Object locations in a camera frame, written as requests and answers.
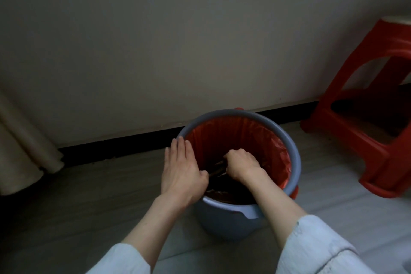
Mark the person's right hand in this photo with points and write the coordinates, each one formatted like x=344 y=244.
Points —
x=244 y=164

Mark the person's left hand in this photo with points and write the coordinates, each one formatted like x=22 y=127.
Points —
x=179 y=177

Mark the grey bucket with red liner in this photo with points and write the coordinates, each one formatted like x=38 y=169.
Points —
x=224 y=222

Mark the person's right forearm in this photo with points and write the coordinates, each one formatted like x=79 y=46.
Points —
x=276 y=206

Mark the person's left forearm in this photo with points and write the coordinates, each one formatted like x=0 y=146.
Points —
x=154 y=229

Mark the white left sleeve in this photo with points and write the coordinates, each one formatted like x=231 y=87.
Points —
x=118 y=261

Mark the white sleeve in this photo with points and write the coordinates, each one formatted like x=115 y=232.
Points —
x=118 y=261
x=318 y=248

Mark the white right sleeve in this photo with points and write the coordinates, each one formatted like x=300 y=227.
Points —
x=318 y=248

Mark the red plastic stool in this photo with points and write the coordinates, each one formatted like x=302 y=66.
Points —
x=343 y=113

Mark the beige brown striped curtain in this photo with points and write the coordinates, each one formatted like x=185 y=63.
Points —
x=22 y=148

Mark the paint-stained white board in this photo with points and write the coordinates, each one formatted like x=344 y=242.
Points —
x=396 y=20

